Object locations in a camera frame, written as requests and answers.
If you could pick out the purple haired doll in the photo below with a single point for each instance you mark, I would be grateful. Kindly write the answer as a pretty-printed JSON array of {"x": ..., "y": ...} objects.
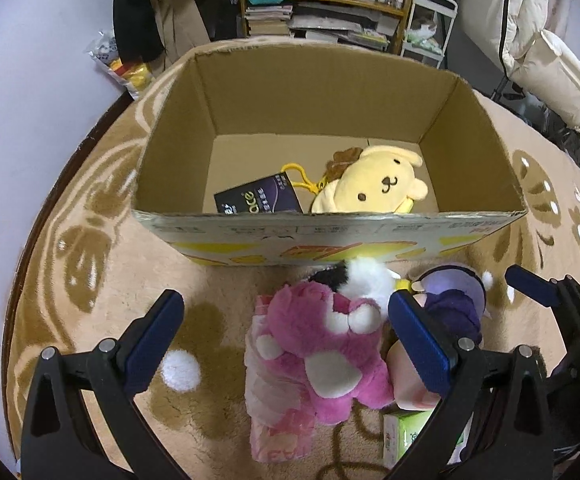
[{"x": 449, "y": 310}]

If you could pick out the beige floral blanket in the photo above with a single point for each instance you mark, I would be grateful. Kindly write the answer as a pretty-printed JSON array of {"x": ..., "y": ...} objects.
[{"x": 120, "y": 270}]

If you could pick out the white metal cart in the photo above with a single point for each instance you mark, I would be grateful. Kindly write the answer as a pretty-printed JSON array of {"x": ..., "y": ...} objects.
[{"x": 432, "y": 10}]

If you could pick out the pink bear plush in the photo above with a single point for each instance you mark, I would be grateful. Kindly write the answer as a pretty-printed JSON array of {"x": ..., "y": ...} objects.
[{"x": 330, "y": 350}]

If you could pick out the black and white plush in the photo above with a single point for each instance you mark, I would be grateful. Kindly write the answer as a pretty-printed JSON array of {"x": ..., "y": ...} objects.
[{"x": 367, "y": 275}]

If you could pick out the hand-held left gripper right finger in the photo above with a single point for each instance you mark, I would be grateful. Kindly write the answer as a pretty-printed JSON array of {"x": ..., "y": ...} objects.
[{"x": 419, "y": 345}]

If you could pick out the stack of books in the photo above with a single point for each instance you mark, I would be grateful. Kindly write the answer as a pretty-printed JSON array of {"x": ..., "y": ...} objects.
[{"x": 267, "y": 20}]

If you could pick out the black hanging garment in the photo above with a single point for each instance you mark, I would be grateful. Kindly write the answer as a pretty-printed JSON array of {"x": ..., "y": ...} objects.
[{"x": 135, "y": 15}]

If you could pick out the pink roll cake plush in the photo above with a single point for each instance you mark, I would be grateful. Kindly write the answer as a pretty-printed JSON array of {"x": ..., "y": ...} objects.
[{"x": 404, "y": 385}]

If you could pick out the beige hanging trousers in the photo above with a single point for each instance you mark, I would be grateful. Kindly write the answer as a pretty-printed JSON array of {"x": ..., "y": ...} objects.
[{"x": 180, "y": 10}]

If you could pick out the green tissue box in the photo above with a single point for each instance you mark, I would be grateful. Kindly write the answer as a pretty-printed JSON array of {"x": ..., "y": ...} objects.
[{"x": 404, "y": 435}]

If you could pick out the clear plastic bag of toys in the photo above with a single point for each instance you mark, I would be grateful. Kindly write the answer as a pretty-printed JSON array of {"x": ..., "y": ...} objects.
[{"x": 120, "y": 67}]

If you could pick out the dark hanging garment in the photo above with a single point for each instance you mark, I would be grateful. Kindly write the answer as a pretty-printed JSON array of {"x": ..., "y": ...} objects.
[{"x": 222, "y": 5}]

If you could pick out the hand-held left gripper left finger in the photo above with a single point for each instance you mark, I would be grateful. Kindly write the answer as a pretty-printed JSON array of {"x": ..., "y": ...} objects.
[{"x": 152, "y": 335}]

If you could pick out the dark purple tissue packet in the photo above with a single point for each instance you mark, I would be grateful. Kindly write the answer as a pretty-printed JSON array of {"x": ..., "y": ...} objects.
[{"x": 265, "y": 197}]

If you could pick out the pile of books and cardboard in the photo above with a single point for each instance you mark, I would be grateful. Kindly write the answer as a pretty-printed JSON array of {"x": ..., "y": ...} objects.
[{"x": 340, "y": 25}]

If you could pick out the cream padded armchair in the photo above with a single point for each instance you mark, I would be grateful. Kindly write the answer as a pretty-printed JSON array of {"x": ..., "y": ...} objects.
[{"x": 559, "y": 80}]

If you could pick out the yellow dog plush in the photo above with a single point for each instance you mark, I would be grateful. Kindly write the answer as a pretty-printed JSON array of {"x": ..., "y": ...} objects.
[{"x": 374, "y": 180}]

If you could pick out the pink plastic packet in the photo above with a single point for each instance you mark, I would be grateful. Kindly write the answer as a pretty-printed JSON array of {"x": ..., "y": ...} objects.
[{"x": 275, "y": 435}]

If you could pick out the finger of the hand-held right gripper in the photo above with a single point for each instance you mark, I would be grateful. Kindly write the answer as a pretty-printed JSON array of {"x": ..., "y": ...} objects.
[{"x": 529, "y": 285}]

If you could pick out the brown cardboard box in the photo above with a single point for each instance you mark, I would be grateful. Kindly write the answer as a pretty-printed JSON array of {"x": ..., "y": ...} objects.
[{"x": 320, "y": 100}]

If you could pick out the white cat plush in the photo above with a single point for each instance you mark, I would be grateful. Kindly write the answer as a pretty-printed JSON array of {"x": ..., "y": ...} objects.
[{"x": 423, "y": 29}]

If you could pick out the white folded mattress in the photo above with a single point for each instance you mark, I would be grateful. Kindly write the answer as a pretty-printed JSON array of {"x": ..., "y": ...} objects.
[{"x": 489, "y": 5}]

